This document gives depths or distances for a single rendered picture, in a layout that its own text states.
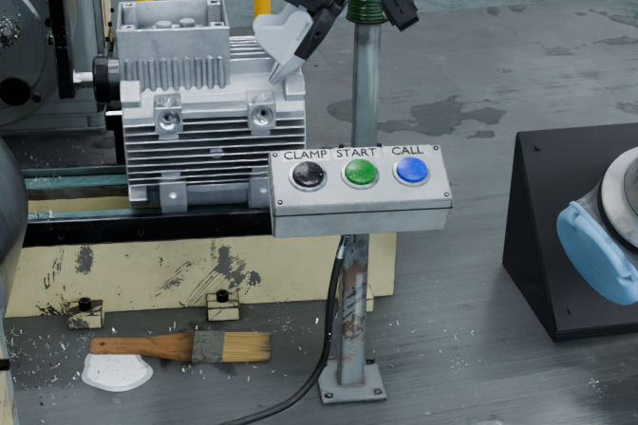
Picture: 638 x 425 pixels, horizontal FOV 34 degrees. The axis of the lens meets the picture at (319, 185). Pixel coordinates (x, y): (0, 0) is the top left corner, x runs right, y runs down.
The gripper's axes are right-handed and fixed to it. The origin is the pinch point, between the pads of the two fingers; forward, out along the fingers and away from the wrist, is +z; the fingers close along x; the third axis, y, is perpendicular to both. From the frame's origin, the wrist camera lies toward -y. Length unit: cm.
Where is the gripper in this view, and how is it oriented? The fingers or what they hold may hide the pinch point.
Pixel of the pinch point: (282, 75)
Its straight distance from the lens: 116.7
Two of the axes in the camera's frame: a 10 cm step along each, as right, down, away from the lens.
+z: -5.1, 7.9, 3.5
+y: -8.5, -4.0, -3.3
